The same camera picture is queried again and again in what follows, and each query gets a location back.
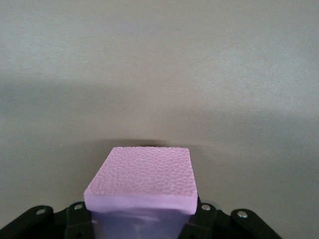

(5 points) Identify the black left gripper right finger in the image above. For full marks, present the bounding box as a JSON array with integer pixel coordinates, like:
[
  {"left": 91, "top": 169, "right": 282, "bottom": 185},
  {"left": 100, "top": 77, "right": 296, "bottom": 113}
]
[{"left": 179, "top": 200, "right": 284, "bottom": 239}]

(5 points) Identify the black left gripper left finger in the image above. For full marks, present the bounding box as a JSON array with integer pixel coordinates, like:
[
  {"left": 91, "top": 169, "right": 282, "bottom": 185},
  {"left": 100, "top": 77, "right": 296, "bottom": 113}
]
[{"left": 0, "top": 201, "right": 96, "bottom": 239}]

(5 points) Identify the pink foam block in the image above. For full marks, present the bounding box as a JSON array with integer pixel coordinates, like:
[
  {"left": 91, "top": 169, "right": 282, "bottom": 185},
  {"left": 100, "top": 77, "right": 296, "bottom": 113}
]
[{"left": 84, "top": 146, "right": 199, "bottom": 239}]

